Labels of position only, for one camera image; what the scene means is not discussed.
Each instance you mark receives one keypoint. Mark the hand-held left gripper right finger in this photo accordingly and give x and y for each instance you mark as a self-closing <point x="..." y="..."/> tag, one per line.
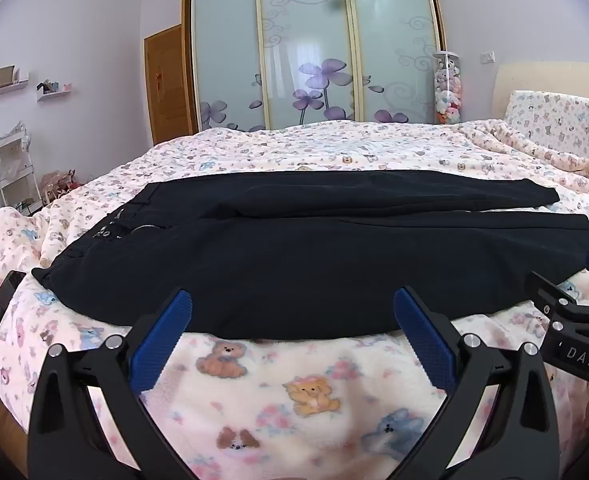
<point x="424" y="337"/>

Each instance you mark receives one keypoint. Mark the white wall socket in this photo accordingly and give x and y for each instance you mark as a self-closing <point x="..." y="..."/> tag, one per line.
<point x="487" y="57"/>

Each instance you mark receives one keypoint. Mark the white wall shelf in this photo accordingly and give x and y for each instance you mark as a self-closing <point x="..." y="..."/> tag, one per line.
<point x="53" y="91"/>
<point x="4" y="80"/>

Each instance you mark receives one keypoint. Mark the bear printed pillow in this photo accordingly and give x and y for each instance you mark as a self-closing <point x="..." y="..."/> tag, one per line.
<point x="554" y="120"/>

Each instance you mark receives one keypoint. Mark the wooden door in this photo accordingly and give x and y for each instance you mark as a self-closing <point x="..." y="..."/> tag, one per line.
<point x="167" y="85"/>

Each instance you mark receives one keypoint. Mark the clear tube of plush toys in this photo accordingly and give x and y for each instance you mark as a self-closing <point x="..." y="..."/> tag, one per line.
<point x="448" y="90"/>

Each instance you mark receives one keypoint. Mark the black pants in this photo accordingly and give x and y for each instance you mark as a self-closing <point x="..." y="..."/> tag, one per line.
<point x="299" y="270"/>

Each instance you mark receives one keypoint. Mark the floral glass sliding wardrobe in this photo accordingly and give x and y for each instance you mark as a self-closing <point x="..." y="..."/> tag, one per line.
<point x="304" y="35"/>

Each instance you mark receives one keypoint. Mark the bear printed blanket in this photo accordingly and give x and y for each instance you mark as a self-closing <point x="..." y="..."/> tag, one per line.
<point x="274" y="400"/>

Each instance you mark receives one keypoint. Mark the beige headboard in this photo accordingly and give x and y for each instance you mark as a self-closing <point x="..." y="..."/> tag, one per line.
<point x="549" y="77"/>

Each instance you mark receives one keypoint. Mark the white storage rack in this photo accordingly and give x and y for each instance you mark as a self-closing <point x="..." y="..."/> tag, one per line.
<point x="12" y="170"/>

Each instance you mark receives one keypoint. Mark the black smartphone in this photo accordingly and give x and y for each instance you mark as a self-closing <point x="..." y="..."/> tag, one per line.
<point x="2" y="305"/>

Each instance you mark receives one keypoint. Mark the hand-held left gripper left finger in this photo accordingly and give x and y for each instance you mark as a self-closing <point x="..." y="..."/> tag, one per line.
<point x="162" y="337"/>

